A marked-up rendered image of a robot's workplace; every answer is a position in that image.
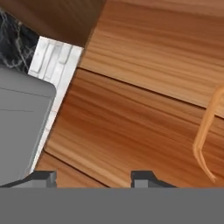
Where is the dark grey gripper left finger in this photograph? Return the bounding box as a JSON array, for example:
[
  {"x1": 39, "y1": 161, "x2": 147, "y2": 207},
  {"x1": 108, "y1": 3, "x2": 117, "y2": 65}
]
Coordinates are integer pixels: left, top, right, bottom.
[{"x1": 0, "y1": 170, "x2": 58, "y2": 189}]

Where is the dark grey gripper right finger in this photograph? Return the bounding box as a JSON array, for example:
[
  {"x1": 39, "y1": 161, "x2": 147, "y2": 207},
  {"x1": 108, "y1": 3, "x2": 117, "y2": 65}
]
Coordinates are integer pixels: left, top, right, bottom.
[{"x1": 129, "y1": 170, "x2": 178, "y2": 189}]

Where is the dark wooden cabinet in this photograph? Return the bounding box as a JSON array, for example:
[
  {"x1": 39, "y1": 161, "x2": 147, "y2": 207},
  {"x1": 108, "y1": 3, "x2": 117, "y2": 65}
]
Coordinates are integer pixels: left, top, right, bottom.
[{"x1": 0, "y1": 0, "x2": 107, "y2": 48}]

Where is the grey appliance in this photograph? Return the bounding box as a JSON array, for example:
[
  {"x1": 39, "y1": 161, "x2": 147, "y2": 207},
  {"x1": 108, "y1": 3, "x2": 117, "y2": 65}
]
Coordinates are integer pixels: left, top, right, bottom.
[{"x1": 0, "y1": 65, "x2": 57, "y2": 187}]

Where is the wooden cabinet door with handle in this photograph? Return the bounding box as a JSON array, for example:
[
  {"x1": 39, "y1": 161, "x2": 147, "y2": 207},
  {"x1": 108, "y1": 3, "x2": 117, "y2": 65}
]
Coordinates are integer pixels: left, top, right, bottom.
[{"x1": 43, "y1": 67, "x2": 224, "y2": 189}]

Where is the tan curved door handle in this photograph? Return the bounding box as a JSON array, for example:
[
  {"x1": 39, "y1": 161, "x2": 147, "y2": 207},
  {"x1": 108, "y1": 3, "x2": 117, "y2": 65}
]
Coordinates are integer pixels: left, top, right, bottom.
[{"x1": 192, "y1": 85, "x2": 224, "y2": 184}]

